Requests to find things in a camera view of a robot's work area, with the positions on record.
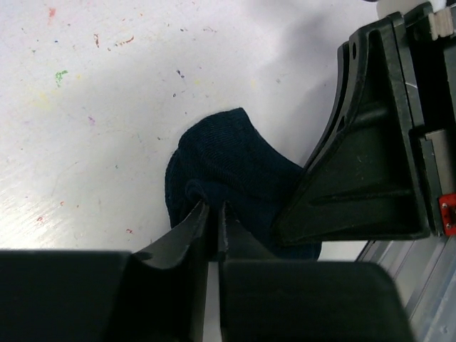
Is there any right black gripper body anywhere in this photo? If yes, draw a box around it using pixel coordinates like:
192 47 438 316
405 1 455 237

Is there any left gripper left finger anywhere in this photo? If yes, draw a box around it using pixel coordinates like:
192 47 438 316
1 203 209 341

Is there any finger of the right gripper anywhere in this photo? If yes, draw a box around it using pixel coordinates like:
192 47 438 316
272 13 430 247

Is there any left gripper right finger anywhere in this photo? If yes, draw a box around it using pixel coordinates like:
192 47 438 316
218 204 415 341

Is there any dark navy sock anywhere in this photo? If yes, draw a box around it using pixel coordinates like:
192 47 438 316
165 108 321 260

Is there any aluminium table frame rail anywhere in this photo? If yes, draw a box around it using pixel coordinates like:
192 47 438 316
357 236 455 341

